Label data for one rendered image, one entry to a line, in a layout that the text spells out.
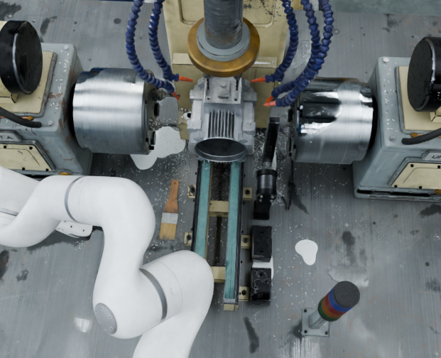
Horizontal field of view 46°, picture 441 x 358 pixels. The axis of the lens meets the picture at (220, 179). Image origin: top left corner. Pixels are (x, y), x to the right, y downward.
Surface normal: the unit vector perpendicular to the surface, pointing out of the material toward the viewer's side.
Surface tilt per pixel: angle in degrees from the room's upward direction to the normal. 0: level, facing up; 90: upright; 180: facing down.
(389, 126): 0
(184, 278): 40
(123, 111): 32
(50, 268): 0
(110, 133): 58
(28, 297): 0
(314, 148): 70
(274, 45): 90
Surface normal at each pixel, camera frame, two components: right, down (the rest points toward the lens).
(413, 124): 0.00, -0.40
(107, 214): -0.54, 0.07
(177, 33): -0.05, 0.92
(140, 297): 0.68, -0.31
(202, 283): 0.79, 0.06
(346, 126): -0.04, 0.21
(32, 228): 0.36, 0.64
